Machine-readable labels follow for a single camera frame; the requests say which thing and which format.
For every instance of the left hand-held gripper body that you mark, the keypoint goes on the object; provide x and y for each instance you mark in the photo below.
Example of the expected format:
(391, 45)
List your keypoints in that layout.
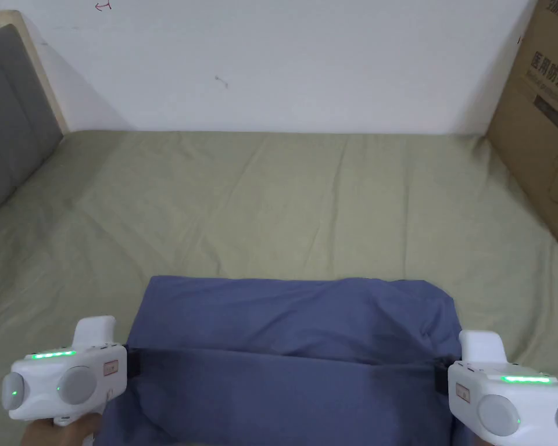
(65, 381)

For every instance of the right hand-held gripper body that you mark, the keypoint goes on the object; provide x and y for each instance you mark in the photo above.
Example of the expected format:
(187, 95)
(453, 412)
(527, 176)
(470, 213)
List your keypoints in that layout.
(502, 399)

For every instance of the dark blue shirt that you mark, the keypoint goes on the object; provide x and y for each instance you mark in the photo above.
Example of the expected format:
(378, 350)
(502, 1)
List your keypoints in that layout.
(283, 357)

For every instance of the person's left hand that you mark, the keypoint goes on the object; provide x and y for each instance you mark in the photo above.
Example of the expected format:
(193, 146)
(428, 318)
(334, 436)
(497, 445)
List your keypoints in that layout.
(58, 432)

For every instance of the brown cardboard carton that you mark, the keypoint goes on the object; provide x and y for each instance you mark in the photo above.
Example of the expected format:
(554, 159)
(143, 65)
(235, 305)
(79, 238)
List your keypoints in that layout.
(539, 139)

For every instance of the bed with pale green sheet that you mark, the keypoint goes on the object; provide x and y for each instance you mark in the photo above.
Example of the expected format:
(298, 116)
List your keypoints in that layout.
(260, 195)

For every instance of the grey padded headboard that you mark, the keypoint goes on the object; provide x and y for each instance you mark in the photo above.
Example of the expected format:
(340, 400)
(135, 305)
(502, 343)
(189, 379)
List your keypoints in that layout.
(9, 116)

